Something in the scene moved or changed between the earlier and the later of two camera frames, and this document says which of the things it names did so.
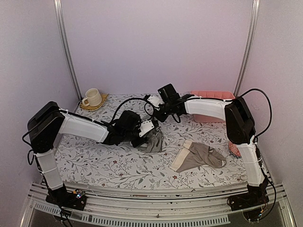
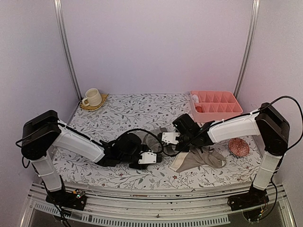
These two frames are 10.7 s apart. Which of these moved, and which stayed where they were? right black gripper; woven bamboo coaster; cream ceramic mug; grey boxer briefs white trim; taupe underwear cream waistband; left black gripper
Moved: right black gripper; grey boxer briefs white trim; left black gripper
Stayed: woven bamboo coaster; taupe underwear cream waistband; cream ceramic mug
